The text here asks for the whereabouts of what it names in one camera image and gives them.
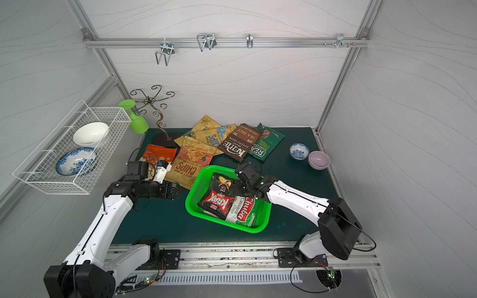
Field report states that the green Chuba cassava chips bag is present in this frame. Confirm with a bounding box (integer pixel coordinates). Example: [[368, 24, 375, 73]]
[[226, 196, 264, 227]]

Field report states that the black red Krax chips bag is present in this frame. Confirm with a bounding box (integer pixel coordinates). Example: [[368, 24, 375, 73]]
[[197, 173, 241, 220]]

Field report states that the green Real chips bag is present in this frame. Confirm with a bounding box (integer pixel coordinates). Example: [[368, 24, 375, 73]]
[[249, 124, 285, 161]]

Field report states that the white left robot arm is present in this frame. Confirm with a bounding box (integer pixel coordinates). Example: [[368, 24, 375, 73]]
[[43, 180, 178, 298]]

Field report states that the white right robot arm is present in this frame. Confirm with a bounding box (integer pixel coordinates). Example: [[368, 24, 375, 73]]
[[236, 170, 361, 263]]

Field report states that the green plastic basket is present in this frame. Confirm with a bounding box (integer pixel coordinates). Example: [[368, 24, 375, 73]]
[[185, 166, 272, 233]]

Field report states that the tan kettle cooked chips bag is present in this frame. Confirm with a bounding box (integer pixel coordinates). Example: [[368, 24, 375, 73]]
[[165, 158, 204, 190]]

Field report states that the red white chips bag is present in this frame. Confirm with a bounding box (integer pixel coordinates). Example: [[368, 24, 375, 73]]
[[140, 144, 177, 165]]

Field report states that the orange chips bag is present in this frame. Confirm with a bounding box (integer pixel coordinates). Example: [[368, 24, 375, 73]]
[[178, 137, 216, 167]]

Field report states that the yellow blue chips bag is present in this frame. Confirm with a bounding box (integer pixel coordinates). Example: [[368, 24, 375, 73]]
[[174, 124, 237, 156]]

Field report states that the gold chips bag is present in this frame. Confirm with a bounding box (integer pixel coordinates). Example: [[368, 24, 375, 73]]
[[192, 115, 221, 132]]

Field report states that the brown Kettle sea salt bag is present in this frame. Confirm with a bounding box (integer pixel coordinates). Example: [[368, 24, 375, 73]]
[[217, 124, 262, 162]]

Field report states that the brown metal scroll stand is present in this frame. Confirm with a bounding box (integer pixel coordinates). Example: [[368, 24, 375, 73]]
[[129, 84, 179, 149]]

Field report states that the blue floral ceramic bowl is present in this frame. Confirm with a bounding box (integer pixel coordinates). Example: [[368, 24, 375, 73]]
[[289, 143, 310, 161]]

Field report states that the lilac ceramic bowl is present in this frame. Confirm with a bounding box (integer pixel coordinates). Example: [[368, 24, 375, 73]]
[[308, 151, 330, 170]]

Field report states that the green plastic goblet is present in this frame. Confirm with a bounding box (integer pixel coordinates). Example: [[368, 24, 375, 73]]
[[119, 99, 149, 134]]

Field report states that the blue floral plate in rack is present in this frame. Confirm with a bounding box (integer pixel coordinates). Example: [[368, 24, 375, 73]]
[[55, 147, 97, 176]]

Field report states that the white bowl in rack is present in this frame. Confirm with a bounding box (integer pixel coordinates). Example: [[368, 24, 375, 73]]
[[73, 122, 109, 148]]

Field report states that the metal double hook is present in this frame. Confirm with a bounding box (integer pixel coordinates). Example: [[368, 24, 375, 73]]
[[155, 39, 175, 66]]

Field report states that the small metal hook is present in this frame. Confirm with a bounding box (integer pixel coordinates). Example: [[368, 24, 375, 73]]
[[246, 34, 253, 48]]

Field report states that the metal loop hook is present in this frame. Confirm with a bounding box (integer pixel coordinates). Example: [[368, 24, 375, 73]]
[[196, 33, 217, 52]]

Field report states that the metal clamp hook right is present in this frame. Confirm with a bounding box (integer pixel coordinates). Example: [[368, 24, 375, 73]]
[[323, 34, 356, 48]]

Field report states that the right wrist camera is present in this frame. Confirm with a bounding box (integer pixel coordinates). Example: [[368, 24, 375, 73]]
[[235, 163, 258, 181]]

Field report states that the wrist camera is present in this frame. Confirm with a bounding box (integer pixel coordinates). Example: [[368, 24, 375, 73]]
[[235, 163, 258, 181], [152, 160, 172, 184]]

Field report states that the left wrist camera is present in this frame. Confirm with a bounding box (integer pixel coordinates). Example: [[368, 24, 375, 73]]
[[152, 160, 172, 184]]

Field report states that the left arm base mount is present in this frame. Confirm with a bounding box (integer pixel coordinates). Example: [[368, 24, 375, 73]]
[[149, 249, 181, 270]]

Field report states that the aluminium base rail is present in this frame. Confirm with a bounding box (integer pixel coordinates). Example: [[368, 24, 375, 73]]
[[153, 242, 383, 288]]

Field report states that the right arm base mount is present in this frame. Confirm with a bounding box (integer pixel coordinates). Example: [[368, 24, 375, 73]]
[[272, 248, 329, 268]]

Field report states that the white wire wall basket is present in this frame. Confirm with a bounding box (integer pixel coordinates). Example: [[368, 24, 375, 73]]
[[13, 101, 130, 195]]

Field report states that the aluminium top rail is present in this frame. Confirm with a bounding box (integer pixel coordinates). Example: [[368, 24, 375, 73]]
[[84, 36, 371, 50]]

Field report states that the aluminium corner frame post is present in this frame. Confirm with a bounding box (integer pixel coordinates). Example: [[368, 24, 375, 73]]
[[315, 0, 382, 134]]

